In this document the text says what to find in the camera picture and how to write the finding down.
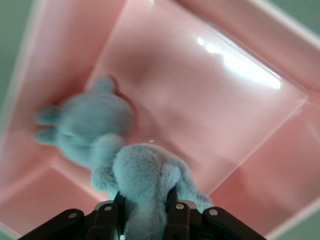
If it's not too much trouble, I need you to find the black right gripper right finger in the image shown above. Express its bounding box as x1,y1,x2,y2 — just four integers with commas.
164,188,268,240

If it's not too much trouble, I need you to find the pink plastic box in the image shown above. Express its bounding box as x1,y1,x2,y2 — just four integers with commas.
0,0,320,240

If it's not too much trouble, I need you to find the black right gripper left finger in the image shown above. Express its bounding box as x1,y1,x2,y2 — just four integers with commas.
17,193,126,240

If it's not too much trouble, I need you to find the grey plush toy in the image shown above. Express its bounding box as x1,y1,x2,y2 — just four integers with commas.
91,143,215,240
34,76,135,171

